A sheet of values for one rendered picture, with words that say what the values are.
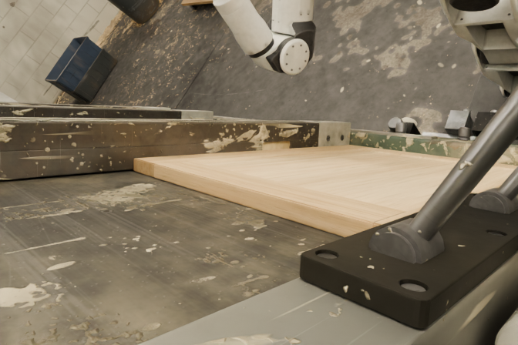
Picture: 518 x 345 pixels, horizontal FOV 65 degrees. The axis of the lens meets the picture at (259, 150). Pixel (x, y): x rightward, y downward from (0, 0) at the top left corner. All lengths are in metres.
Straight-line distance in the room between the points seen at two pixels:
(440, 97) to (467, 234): 1.94
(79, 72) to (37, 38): 1.11
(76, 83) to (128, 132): 4.29
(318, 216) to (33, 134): 0.36
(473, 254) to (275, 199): 0.23
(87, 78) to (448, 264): 4.82
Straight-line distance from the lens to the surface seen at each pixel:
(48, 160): 0.56
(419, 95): 2.19
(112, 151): 0.59
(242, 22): 0.85
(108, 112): 1.16
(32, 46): 5.84
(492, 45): 1.32
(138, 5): 5.10
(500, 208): 0.28
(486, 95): 1.88
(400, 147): 0.94
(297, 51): 0.89
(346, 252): 0.17
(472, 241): 0.21
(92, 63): 4.95
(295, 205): 0.37
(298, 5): 0.90
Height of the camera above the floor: 1.65
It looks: 41 degrees down
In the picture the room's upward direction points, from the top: 50 degrees counter-clockwise
